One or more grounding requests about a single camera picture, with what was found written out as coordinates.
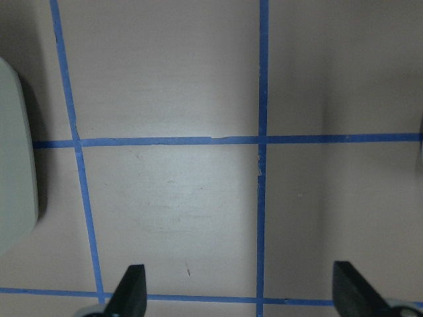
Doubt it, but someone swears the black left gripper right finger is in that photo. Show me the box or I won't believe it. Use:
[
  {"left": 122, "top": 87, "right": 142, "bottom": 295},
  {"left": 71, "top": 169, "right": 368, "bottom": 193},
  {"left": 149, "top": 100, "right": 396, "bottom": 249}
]
[{"left": 332, "top": 261, "right": 391, "bottom": 317}]

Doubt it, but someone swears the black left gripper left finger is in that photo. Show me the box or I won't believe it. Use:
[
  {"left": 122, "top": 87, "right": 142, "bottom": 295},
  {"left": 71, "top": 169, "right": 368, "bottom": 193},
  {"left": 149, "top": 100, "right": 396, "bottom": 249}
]
[{"left": 104, "top": 264, "right": 147, "bottom": 317}]

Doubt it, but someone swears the cream silver toaster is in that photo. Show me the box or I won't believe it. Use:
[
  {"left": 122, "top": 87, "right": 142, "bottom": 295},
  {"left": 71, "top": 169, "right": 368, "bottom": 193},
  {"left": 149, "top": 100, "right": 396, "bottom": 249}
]
[{"left": 1, "top": 59, "right": 38, "bottom": 255}]

